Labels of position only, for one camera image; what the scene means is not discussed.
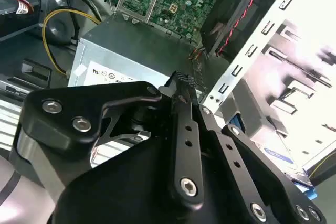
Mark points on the hard disk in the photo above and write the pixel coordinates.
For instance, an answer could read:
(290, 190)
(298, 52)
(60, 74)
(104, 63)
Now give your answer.
(278, 155)

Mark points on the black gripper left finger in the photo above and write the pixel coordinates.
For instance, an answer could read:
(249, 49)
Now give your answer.
(57, 129)

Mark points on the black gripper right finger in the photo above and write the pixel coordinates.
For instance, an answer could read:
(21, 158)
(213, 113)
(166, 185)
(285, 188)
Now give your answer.
(236, 163)

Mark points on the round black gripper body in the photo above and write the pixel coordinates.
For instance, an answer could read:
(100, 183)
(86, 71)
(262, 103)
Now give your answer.
(126, 195)

